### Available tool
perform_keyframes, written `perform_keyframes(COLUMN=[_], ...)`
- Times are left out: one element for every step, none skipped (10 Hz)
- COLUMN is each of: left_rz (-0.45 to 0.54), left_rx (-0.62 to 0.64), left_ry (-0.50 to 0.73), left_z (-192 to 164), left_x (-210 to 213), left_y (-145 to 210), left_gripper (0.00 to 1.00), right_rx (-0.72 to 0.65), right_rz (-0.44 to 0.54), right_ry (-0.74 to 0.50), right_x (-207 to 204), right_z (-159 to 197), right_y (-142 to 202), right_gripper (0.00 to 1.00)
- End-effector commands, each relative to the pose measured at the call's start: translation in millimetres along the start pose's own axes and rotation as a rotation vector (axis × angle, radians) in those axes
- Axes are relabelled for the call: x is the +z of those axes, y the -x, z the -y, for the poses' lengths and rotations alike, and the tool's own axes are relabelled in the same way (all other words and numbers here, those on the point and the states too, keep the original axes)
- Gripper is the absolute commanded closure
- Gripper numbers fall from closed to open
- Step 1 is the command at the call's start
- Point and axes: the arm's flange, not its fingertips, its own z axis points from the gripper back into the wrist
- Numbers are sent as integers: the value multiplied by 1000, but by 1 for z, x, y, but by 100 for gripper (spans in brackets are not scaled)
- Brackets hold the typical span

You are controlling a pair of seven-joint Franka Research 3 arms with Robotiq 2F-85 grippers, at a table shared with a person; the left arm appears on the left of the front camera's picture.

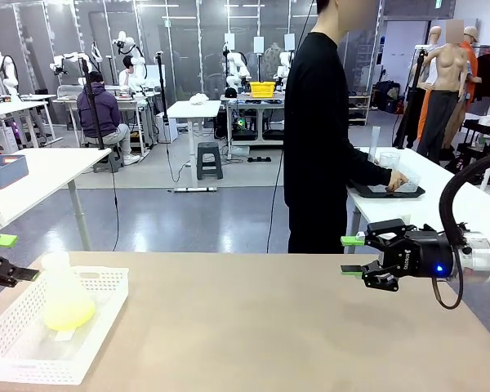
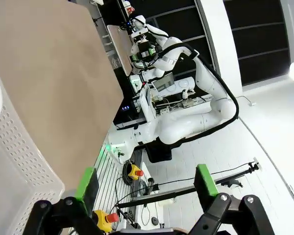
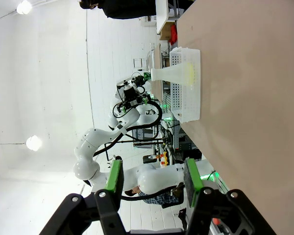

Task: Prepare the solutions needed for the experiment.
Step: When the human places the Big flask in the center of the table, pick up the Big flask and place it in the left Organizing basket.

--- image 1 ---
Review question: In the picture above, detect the clear plastic graduated cylinder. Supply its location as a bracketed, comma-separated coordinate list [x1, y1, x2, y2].
[369, 125, 383, 164]

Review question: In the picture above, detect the seated person in white top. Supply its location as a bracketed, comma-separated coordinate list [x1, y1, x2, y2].
[118, 56, 146, 94]

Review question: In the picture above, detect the white standing desk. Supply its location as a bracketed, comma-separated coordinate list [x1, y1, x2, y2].
[166, 100, 223, 193]

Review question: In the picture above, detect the person in black sweater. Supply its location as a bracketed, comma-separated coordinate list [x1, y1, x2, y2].
[283, 0, 409, 254]

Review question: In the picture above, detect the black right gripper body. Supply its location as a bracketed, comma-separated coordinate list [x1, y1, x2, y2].
[381, 228, 455, 292]

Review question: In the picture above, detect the seated person in purple hoodie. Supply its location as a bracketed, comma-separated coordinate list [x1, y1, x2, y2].
[76, 70, 142, 167]

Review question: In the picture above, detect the clear plastic measuring beaker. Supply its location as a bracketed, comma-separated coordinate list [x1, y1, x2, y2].
[378, 151, 400, 171]

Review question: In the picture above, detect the beige bare mannequin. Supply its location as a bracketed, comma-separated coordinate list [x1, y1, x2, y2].
[416, 24, 474, 164]

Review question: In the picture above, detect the wooden shoe rack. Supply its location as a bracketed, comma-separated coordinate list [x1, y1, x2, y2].
[346, 91, 372, 127]

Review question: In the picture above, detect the white background desk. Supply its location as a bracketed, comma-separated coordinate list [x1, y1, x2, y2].
[0, 100, 53, 150]

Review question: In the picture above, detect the grey workbench with computer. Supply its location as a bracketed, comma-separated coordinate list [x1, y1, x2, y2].
[219, 92, 287, 161]

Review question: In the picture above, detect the black tripod pole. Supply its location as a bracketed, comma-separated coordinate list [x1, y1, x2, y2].
[79, 56, 107, 150]

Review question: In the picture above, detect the translucent plastic conical flask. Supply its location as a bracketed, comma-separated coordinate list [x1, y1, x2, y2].
[40, 251, 96, 331]

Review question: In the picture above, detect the yellow shopping basket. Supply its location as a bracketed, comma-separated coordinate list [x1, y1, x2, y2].
[249, 80, 277, 99]

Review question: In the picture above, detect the black flat tray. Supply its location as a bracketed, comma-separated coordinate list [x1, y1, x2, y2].
[345, 179, 427, 200]

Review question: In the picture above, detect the grey plastic stool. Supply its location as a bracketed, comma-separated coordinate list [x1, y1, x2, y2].
[195, 141, 225, 181]

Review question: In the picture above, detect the blue plastic tray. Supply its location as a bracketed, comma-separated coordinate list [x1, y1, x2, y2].
[0, 154, 29, 191]

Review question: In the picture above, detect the person's right hand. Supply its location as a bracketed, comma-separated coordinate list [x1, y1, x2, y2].
[385, 171, 409, 194]

